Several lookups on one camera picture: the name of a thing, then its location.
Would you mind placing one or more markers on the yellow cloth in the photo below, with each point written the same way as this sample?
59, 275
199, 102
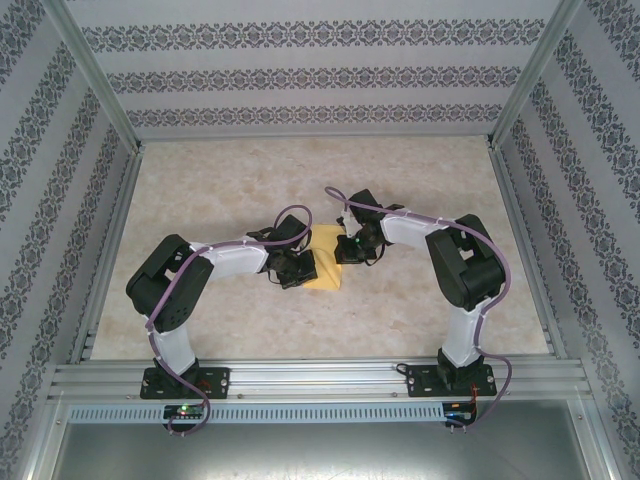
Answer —
327, 270

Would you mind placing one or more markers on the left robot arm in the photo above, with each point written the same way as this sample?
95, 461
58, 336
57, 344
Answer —
165, 285

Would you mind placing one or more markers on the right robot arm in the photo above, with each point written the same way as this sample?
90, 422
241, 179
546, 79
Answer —
470, 270

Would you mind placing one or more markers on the grey metal sheet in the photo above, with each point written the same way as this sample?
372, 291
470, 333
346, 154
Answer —
320, 450

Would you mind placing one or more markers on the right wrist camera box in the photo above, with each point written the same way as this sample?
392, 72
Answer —
350, 227

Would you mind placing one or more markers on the aluminium mounting rail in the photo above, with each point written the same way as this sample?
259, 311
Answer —
310, 380

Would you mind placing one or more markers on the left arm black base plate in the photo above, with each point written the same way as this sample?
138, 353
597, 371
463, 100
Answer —
220, 382

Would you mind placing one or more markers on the aluminium side rail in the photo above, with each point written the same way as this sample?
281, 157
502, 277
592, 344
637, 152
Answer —
122, 200
507, 200

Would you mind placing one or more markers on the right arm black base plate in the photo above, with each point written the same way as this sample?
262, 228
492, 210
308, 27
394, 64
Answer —
417, 380

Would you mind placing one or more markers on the aluminium frame post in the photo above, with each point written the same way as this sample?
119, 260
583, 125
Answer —
530, 80
95, 75

